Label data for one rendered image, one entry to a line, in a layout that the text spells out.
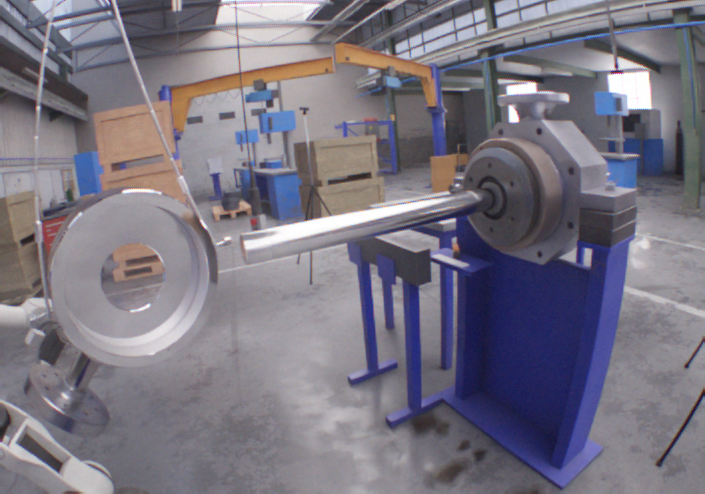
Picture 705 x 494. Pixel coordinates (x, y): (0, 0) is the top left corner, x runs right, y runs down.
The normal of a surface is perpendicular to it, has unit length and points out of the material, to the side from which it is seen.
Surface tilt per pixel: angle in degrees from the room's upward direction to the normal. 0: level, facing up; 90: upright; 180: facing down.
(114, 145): 90
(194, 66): 90
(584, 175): 90
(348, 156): 90
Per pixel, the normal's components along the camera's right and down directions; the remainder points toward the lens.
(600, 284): -0.89, 0.19
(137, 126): 0.43, 0.17
